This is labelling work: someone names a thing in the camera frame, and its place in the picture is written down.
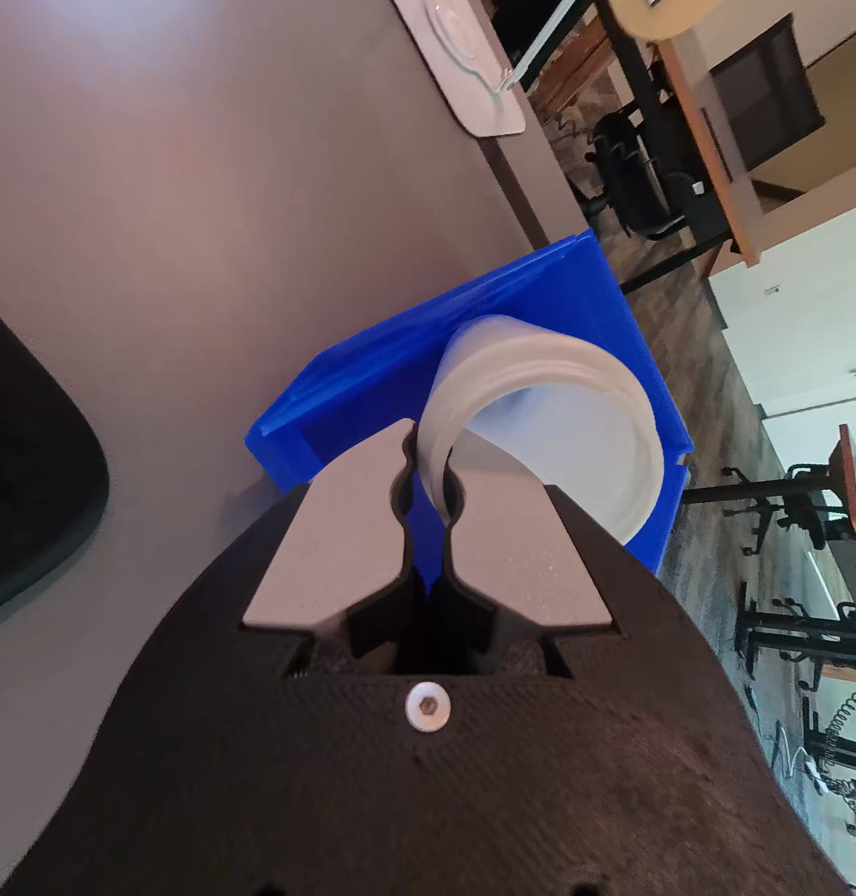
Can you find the wooden desk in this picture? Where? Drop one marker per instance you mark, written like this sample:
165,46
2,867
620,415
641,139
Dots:
847,490
707,140

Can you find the blue plastic bin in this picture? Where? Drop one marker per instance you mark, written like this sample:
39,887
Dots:
372,378

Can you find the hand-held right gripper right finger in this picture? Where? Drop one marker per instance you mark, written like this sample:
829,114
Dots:
526,560

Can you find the wooden instruction board stand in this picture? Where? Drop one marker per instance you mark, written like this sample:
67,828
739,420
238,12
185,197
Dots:
470,70

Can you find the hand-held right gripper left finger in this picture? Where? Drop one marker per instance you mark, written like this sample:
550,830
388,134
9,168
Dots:
330,553

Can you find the black mesh chair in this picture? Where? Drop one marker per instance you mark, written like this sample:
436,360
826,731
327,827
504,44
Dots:
29,455

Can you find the white plastic bottle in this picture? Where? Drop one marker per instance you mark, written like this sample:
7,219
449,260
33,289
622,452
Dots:
575,434

